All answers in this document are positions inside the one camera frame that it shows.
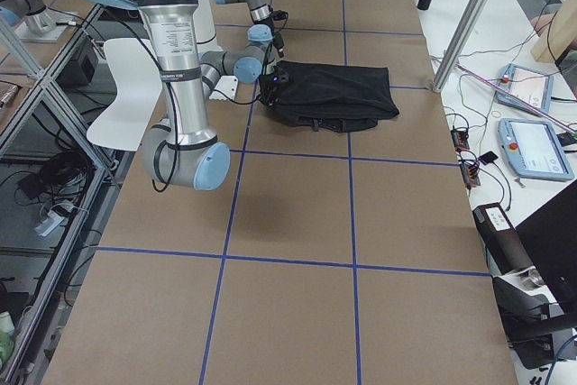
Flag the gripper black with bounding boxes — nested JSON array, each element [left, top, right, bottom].
[[263, 20, 285, 58]]

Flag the black printed t-shirt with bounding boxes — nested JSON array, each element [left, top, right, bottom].
[[265, 60, 399, 133]]

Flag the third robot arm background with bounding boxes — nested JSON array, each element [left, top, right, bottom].
[[1, 0, 46, 26]]

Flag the white chair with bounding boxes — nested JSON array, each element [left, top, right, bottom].
[[87, 38, 162, 151]]

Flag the reacher grabber stick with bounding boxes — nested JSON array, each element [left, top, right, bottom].
[[454, 64, 577, 141]]

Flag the far teach pendant tablet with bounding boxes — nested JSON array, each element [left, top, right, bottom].
[[497, 63, 554, 113]]

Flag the teach pendant tablet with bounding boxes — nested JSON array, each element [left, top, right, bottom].
[[498, 118, 574, 181], [497, 63, 554, 113]]

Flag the near teach pendant tablet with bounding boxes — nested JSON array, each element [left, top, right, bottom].
[[498, 118, 574, 181]]

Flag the black box with label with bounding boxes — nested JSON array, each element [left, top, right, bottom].
[[472, 203, 533, 275]]

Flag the black monitor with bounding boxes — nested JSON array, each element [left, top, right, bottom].
[[517, 183, 576, 313]]

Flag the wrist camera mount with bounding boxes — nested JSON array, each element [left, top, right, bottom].
[[258, 69, 289, 106], [271, 10, 289, 22]]

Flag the aluminium frame post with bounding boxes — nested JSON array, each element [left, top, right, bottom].
[[431, 0, 488, 93]]

